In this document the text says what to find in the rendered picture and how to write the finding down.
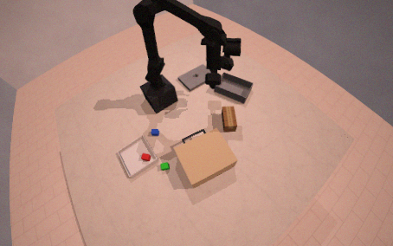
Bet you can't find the small green block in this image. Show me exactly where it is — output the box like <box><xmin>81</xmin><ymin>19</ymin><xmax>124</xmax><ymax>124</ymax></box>
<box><xmin>160</xmin><ymin>162</ymin><xmax>170</xmax><ymax>171</ymax></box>

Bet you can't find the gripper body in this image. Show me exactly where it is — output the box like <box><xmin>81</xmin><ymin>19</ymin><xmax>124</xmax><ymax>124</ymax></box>
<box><xmin>205</xmin><ymin>55</ymin><xmax>221</xmax><ymax>85</ymax></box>

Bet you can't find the red block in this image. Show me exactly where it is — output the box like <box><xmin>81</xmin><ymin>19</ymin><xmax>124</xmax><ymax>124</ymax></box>
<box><xmin>141</xmin><ymin>153</ymin><xmax>151</xmax><ymax>161</ymax></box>

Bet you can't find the small blue block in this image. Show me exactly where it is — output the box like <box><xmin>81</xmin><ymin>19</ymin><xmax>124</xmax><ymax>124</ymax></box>
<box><xmin>151</xmin><ymin>129</ymin><xmax>159</xmax><ymax>136</ymax></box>

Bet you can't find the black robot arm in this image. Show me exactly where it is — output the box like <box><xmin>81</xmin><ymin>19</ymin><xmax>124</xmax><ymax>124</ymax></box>
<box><xmin>133</xmin><ymin>0</ymin><xmax>242</xmax><ymax>91</ymax></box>

